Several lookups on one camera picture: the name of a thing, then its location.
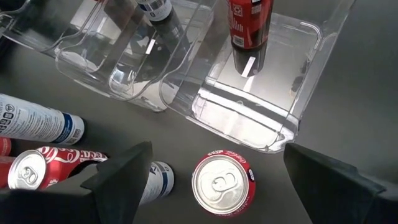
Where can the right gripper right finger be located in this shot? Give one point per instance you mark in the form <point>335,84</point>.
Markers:
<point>335,193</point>

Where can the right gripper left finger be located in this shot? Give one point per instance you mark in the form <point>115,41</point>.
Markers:
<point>115,193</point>

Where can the white Celsius can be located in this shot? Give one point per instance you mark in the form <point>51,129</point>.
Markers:
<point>160,183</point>
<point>37,119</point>
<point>155,9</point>

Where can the red Coca-Cola can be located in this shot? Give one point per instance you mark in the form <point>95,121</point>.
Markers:
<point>62,158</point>
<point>219,183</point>
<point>248,21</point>

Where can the clear plastic bin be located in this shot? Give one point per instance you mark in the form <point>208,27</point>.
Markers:
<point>130,77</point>
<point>264,118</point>
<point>46,34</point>

